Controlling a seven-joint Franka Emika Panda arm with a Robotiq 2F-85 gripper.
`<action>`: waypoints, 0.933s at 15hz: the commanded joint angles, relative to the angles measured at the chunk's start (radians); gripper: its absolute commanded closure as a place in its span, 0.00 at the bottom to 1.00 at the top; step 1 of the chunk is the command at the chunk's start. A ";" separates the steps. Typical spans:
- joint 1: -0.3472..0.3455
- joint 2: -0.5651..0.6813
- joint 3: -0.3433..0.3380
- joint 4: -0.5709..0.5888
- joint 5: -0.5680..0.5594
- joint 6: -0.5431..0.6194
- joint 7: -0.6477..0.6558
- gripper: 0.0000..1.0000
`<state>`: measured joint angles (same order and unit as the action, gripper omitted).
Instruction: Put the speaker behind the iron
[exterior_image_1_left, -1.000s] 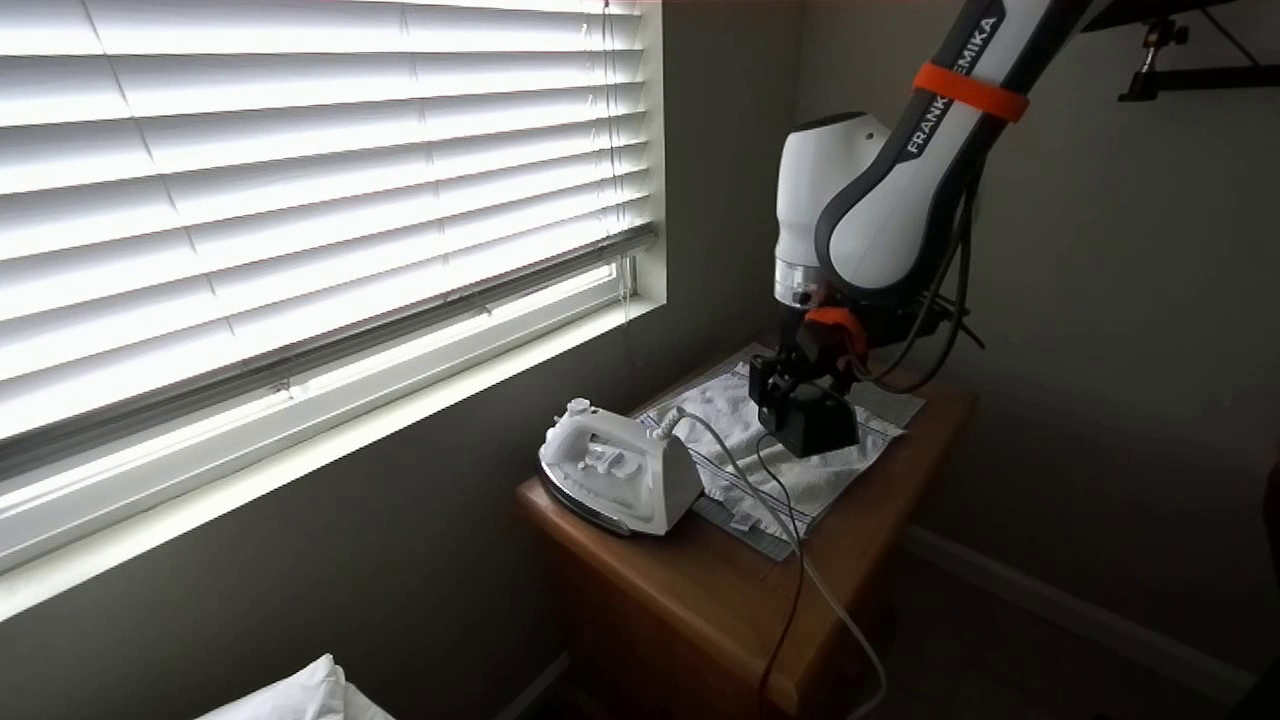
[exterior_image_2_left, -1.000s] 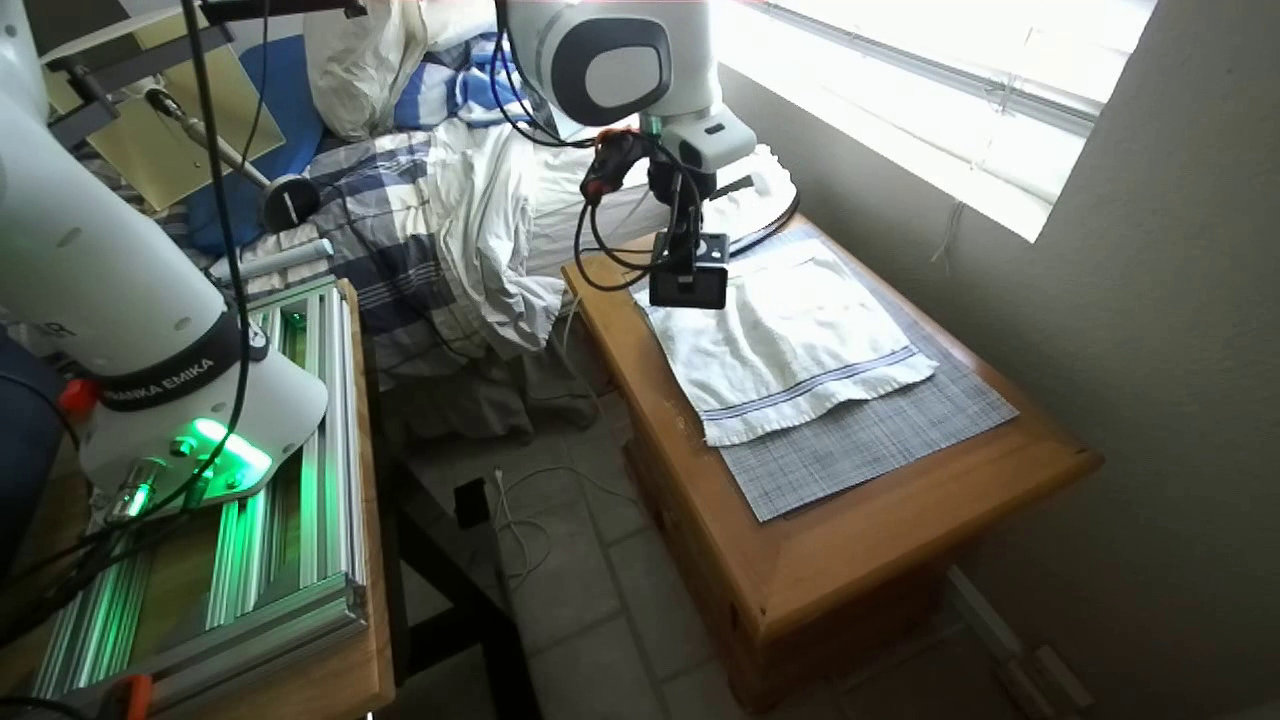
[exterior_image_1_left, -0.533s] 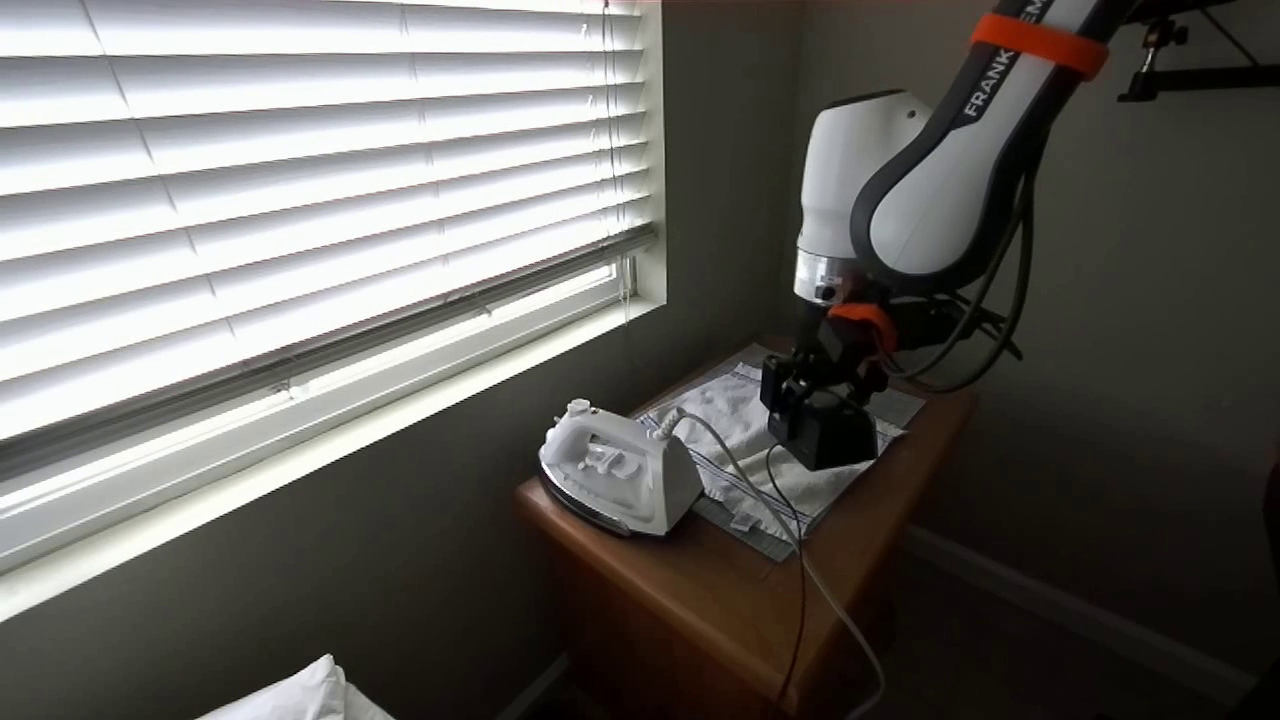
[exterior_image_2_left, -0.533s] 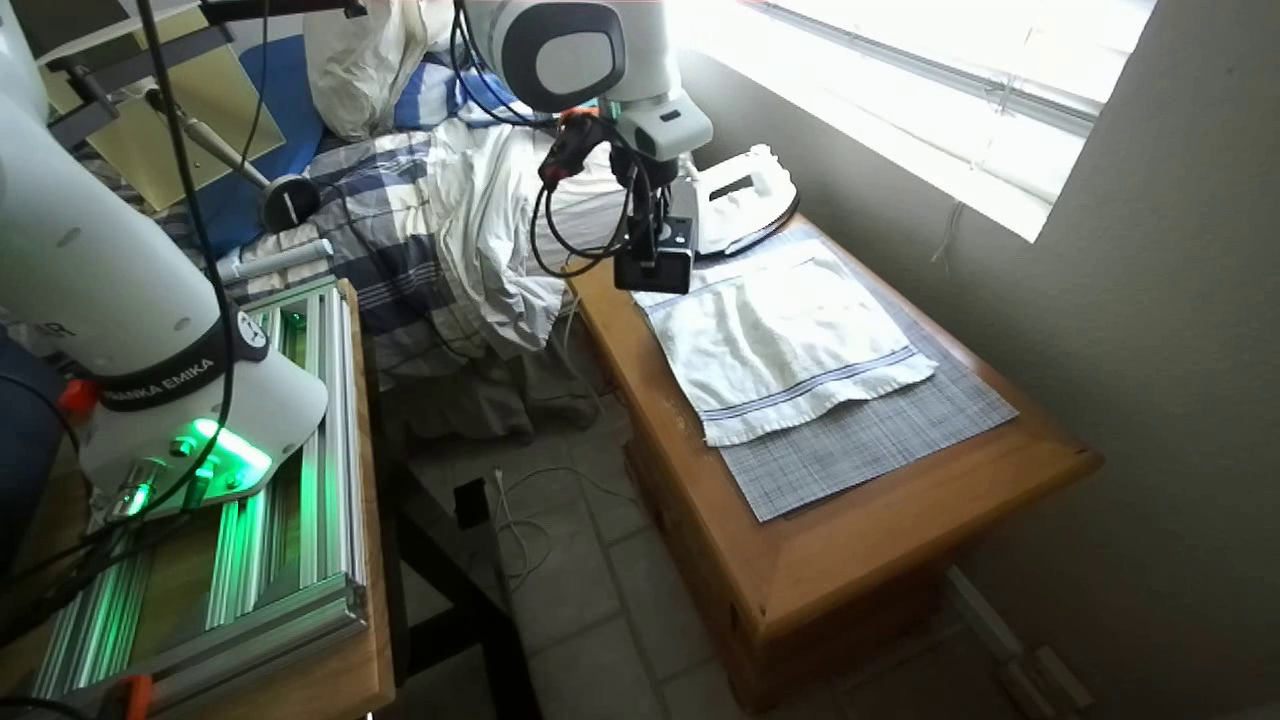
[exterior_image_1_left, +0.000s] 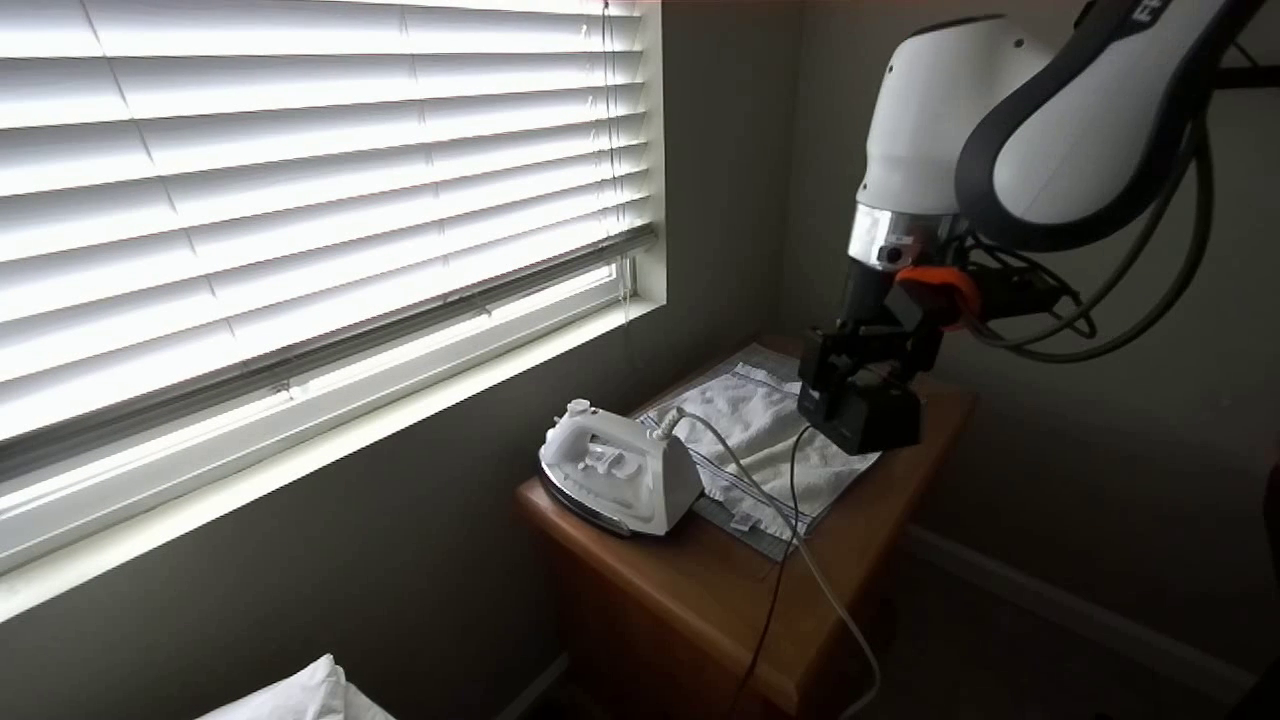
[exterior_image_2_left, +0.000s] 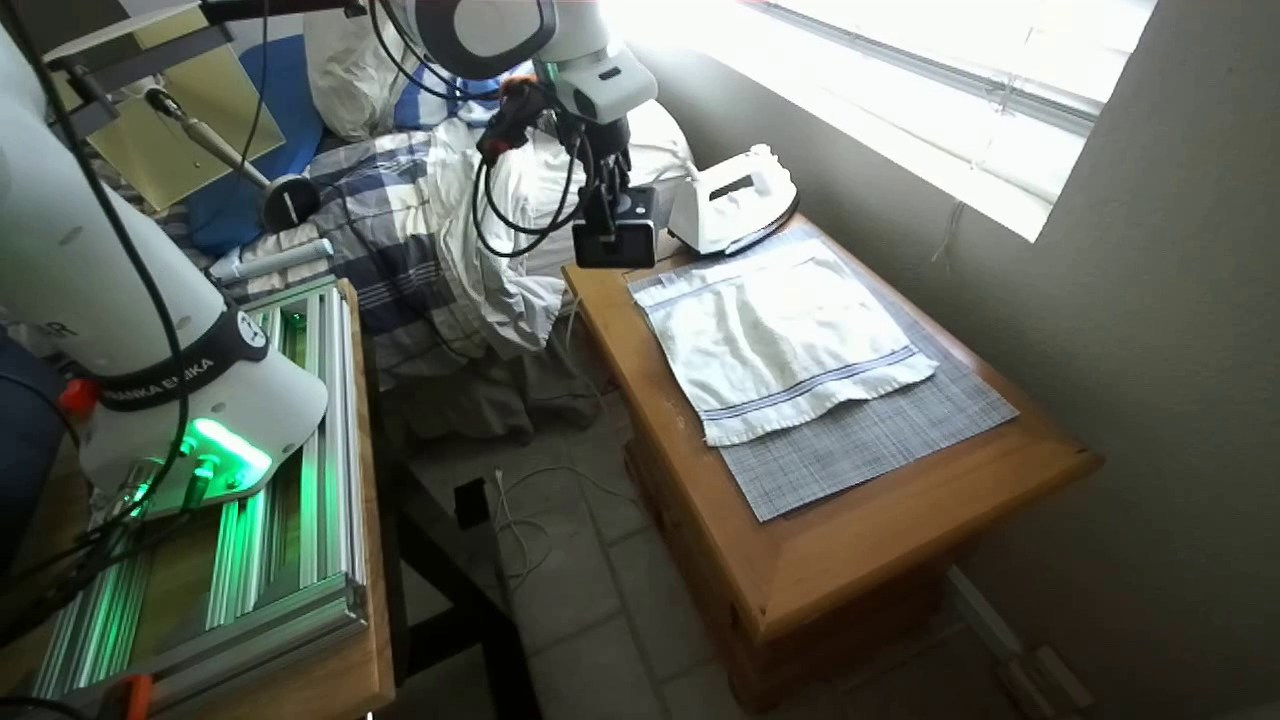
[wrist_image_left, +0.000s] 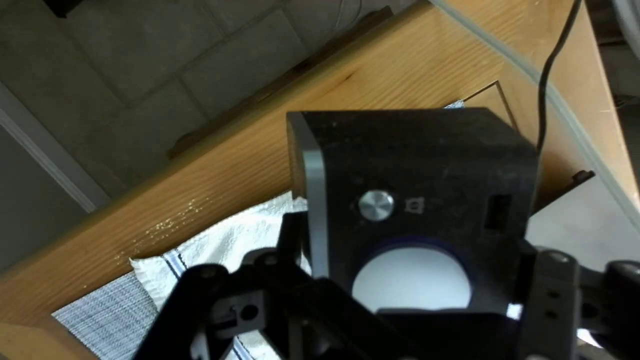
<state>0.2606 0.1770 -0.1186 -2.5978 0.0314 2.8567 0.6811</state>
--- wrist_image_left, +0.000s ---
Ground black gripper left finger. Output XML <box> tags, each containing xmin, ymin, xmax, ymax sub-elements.
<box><xmin>131</xmin><ymin>209</ymin><xmax>403</xmax><ymax>360</ymax></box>

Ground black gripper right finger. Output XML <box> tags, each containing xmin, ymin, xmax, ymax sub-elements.
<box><xmin>517</xmin><ymin>242</ymin><xmax>640</xmax><ymax>360</ymax></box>

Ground white striped towel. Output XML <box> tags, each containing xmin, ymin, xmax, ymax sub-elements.
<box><xmin>50</xmin><ymin>190</ymin><xmax>316</xmax><ymax>360</ymax></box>

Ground wooden side table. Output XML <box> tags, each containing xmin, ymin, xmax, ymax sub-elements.
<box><xmin>0</xmin><ymin>0</ymin><xmax>640</xmax><ymax>360</ymax></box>

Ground thin black cable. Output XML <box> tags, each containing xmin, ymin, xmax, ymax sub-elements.
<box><xmin>536</xmin><ymin>0</ymin><xmax>587</xmax><ymax>151</ymax></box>

